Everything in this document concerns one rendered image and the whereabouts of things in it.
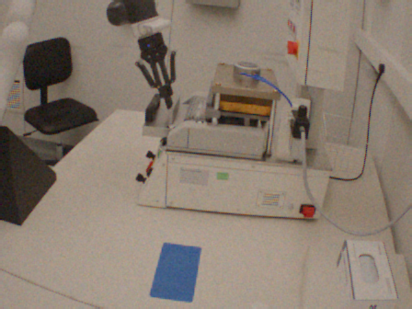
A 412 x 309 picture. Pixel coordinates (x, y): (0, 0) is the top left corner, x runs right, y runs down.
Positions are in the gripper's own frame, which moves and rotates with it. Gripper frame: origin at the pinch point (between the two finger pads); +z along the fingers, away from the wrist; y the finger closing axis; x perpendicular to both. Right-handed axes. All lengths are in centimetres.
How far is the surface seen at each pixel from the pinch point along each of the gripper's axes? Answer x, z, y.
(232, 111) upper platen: 9.5, 5.9, -18.1
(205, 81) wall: -143, 33, 10
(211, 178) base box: 16.5, 20.5, -8.8
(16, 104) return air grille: -162, 9, 164
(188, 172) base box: 16.6, 17.3, -3.6
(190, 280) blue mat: 48, 31, -4
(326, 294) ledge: 55, 37, -35
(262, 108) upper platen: 9.7, 6.9, -26.2
